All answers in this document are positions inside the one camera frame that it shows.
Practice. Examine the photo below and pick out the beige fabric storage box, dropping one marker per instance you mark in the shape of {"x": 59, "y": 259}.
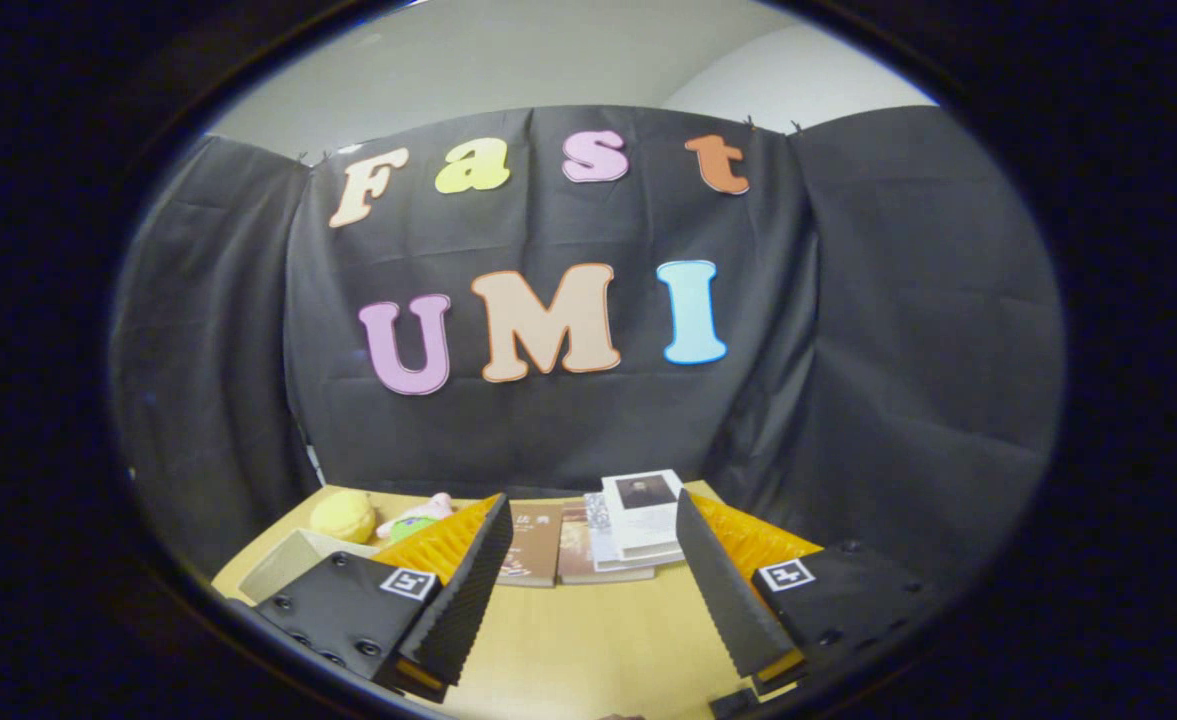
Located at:
{"x": 283, "y": 565}

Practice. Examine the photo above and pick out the pink and green plush toy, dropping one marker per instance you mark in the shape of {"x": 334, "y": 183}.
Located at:
{"x": 413, "y": 522}

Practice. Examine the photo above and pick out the white patterned book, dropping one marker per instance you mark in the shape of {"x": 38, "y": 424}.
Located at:
{"x": 598, "y": 530}

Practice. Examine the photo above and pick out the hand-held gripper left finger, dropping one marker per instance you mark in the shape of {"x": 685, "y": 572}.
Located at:
{"x": 463, "y": 610}

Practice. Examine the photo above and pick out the brown book with cake picture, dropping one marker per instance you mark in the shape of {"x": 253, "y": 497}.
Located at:
{"x": 533, "y": 545}

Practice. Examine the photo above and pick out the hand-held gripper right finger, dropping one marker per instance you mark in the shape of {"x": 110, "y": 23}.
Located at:
{"x": 728, "y": 610}

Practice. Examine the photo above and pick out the tan brown book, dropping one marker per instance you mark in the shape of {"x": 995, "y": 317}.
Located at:
{"x": 576, "y": 550}

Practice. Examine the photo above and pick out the yellow plush toy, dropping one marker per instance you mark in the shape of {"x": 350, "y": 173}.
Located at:
{"x": 343, "y": 515}

